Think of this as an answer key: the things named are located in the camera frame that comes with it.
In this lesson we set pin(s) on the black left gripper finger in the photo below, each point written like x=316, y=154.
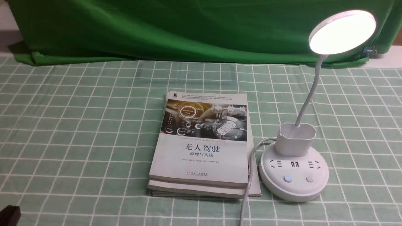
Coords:
x=10, y=216

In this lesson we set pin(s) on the white desk lamp with base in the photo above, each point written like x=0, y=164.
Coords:
x=290, y=167

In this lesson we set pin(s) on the green checkered tablecloth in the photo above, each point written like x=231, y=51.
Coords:
x=77, y=142

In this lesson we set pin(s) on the green backdrop cloth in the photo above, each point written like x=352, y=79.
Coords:
x=234, y=31

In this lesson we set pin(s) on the top self-driving textbook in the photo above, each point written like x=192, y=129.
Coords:
x=202, y=140

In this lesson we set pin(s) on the blue binder clip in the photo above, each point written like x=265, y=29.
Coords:
x=369, y=51

